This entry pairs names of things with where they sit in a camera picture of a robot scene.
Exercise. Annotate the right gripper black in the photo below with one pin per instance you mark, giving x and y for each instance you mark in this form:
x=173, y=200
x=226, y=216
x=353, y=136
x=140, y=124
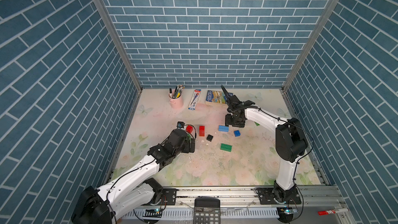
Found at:
x=227, y=122

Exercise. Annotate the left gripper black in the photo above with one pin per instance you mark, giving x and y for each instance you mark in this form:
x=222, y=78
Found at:
x=187, y=149

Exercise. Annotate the red lego brick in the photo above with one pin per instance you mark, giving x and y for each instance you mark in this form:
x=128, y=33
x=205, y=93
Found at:
x=202, y=131
x=189, y=129

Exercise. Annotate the blue small lego brick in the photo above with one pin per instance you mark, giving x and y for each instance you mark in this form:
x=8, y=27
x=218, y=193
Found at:
x=237, y=133

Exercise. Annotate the blue long lego brick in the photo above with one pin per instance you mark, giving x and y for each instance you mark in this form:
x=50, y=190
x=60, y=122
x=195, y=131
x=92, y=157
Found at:
x=223, y=128

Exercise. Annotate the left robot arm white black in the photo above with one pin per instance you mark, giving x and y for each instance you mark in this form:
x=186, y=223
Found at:
x=136, y=187

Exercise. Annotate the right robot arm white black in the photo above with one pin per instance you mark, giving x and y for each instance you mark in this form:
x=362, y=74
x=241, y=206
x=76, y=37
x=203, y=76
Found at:
x=290, y=142

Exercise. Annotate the black lego brick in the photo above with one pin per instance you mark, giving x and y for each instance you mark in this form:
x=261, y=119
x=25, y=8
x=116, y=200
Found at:
x=209, y=137

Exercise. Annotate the green long lego brick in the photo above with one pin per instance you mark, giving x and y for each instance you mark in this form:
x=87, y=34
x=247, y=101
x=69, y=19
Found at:
x=226, y=147

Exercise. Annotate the pink pen holder cup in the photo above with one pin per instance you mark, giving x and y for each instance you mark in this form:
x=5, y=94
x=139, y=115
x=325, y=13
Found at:
x=175, y=103

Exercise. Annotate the white red pen box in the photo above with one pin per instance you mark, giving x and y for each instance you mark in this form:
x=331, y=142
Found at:
x=195, y=98

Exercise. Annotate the pens in cup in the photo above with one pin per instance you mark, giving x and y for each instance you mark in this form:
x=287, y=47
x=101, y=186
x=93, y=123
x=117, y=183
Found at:
x=176, y=92

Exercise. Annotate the black calculator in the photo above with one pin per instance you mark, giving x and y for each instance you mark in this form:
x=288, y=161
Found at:
x=207, y=210

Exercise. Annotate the red white marker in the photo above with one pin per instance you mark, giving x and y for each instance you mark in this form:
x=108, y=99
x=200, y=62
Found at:
x=333, y=211

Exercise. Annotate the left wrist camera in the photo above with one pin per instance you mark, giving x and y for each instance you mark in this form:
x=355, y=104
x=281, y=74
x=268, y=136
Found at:
x=180, y=124

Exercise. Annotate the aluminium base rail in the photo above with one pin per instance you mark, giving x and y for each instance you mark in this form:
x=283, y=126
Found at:
x=244, y=205

